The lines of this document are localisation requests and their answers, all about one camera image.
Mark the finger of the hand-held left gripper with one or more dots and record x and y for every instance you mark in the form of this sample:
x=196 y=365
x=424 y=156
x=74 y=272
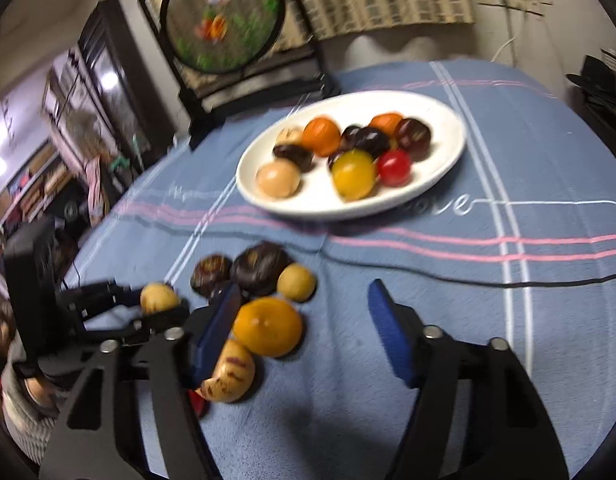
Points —
x=102 y=294
x=137 y=325

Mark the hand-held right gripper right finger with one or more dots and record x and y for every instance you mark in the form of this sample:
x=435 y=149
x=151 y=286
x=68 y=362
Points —
x=388 y=330

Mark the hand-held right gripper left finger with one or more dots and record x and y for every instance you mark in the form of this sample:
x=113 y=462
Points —
x=220 y=330

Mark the large orange fruit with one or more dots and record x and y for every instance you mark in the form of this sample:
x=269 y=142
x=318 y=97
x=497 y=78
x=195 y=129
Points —
x=269 y=327

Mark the small yellow fruit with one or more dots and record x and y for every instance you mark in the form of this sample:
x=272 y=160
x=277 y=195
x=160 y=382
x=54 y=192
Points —
x=354 y=175

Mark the yellow pepino melon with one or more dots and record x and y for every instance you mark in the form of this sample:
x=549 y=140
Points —
x=278 y=179

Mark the dark wrinkled fruit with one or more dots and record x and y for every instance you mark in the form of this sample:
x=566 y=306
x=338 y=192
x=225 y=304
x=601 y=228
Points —
x=293 y=156

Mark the small dark purple fruit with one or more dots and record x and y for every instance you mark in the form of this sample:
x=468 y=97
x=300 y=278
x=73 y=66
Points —
x=350 y=134

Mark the small striped tan fruit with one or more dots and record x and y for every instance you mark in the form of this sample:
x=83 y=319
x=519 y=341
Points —
x=289 y=135

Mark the white oval plate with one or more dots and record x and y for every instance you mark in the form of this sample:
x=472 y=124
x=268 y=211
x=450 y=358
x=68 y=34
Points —
x=448 y=127

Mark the person's left forearm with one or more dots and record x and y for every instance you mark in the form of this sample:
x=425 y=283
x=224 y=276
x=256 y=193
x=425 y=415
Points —
x=22 y=430

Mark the person's left hand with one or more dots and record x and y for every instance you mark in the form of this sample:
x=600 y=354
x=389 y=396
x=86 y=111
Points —
x=37 y=391

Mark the striped pepino melon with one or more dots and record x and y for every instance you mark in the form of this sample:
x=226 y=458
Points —
x=230 y=372

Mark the blue plaid tablecloth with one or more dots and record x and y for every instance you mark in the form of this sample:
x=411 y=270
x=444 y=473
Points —
x=438 y=310

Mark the large dark purple fruit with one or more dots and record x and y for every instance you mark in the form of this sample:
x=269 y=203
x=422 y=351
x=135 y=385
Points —
x=260 y=267

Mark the small red fruit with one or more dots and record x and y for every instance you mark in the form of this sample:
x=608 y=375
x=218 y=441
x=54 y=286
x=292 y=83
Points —
x=200 y=404

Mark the small yellow-green fruit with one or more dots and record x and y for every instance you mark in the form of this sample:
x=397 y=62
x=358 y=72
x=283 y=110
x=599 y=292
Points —
x=297 y=282

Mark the wooden goods shelf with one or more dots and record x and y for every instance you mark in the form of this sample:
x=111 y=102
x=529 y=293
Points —
x=32 y=185

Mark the red cherry tomato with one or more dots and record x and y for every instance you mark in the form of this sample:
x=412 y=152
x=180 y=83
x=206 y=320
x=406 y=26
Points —
x=394 y=167

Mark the dark wooden cabinet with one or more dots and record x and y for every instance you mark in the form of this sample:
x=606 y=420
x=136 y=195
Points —
x=117 y=85

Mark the round decorative screen black stand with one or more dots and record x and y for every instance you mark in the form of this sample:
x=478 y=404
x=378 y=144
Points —
x=222 y=15

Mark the black hat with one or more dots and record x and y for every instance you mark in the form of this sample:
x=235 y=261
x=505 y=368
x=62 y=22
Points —
x=595 y=80

